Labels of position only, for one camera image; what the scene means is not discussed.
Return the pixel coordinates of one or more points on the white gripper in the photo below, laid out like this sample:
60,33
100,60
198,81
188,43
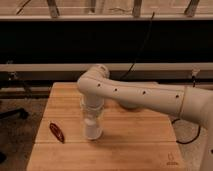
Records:
92,106

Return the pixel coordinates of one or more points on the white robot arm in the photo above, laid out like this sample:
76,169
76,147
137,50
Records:
188,103

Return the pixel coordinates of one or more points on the green ceramic bowl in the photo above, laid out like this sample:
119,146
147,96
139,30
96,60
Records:
128,105

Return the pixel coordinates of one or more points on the dark red oval object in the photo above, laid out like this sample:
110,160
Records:
56,131

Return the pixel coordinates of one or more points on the black chair base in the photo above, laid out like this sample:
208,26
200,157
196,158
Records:
21,112

